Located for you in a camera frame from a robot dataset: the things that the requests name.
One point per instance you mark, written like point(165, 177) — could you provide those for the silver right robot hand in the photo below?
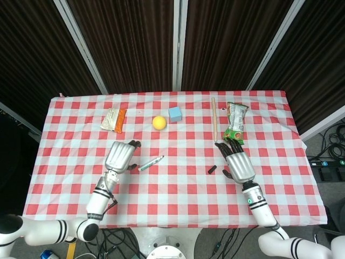
point(240, 167)

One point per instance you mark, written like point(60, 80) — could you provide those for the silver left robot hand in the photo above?
point(118, 157)

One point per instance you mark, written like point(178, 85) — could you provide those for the black marker cap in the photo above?
point(212, 169)

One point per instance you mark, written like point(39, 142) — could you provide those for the white green marker body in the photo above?
point(151, 163)

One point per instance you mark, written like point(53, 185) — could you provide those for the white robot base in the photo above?
point(167, 245)

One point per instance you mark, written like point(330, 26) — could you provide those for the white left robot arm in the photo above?
point(97, 202)

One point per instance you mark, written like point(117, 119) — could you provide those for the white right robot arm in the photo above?
point(260, 207)

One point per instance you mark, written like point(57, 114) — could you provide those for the orange white snack packet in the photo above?
point(114, 120)

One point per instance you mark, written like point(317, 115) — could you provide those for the green snack bag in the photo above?
point(235, 121)

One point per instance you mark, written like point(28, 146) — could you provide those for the yellow ball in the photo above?
point(159, 123)

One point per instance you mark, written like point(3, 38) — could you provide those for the wooden stick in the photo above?
point(214, 120)

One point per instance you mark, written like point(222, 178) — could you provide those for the red white checkered tablecloth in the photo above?
point(172, 194)

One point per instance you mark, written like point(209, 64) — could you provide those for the light blue cube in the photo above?
point(175, 114)

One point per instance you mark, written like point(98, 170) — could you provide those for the black power strip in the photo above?
point(326, 162)

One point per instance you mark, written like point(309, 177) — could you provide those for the black power adapter box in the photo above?
point(326, 174)

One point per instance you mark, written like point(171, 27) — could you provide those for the yellow strip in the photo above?
point(70, 251)

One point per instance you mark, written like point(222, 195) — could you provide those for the dark grey chair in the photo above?
point(334, 221)

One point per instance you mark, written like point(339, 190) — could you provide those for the dark brown partition panel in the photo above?
point(35, 54)
point(129, 46)
point(229, 46)
point(310, 67)

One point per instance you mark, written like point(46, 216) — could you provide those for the blue can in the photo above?
point(48, 254)

